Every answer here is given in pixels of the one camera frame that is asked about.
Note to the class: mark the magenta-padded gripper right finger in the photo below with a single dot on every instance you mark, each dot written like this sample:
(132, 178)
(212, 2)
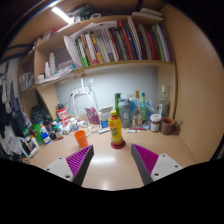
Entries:
(146, 160)

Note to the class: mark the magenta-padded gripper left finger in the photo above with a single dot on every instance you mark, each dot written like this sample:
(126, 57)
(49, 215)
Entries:
(78, 161)

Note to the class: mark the yellow drink bottle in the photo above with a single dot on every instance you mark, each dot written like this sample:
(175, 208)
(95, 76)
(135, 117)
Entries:
(116, 130)

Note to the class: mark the orange plastic cup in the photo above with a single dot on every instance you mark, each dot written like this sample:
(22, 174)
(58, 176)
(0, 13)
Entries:
(81, 138)

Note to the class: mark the flat round red coaster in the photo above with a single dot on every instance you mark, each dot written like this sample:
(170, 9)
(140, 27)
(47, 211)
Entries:
(124, 145)

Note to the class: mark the white-lidded jar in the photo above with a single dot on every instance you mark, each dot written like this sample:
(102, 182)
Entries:
(155, 123)

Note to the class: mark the brown mug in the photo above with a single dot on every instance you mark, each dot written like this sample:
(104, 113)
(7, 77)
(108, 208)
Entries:
(167, 126)

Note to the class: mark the blue-labelled white bottle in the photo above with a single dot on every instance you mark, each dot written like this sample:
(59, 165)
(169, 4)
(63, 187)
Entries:
(46, 136)

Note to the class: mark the red and white can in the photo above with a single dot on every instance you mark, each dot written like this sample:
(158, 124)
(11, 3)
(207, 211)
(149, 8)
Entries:
(62, 116)

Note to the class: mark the magenta pouch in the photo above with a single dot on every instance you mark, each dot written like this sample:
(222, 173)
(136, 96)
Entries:
(92, 116)

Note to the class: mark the small green plastic bottle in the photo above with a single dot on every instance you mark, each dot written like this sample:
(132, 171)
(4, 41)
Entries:
(37, 134)

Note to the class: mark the green-capped clear bottle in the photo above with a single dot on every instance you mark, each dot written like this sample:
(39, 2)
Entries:
(143, 110)

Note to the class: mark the yellow-capped clear bottle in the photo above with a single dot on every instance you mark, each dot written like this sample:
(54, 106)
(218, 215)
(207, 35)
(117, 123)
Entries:
(136, 110)

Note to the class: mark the grey shaker bottle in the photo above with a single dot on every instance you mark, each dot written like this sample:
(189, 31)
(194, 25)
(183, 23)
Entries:
(125, 113)

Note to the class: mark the blue and white box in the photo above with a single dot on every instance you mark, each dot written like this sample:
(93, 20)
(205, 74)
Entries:
(104, 116)

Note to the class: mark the clear glass bottle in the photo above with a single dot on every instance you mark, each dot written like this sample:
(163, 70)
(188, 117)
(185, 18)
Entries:
(164, 105)

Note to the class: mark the tall green bottle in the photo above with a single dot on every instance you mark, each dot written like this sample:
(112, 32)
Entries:
(117, 100)

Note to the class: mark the white power strip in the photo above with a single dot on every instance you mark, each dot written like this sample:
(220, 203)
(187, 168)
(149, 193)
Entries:
(81, 91)

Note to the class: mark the dark blue hanging garment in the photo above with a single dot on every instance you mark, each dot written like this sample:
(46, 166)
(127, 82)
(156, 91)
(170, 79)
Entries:
(18, 113)

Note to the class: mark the wooden shelf unit with books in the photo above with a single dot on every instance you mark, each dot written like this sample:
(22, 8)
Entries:
(116, 63)

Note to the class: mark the ceiling light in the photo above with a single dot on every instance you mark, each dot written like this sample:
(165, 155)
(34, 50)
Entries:
(61, 14)

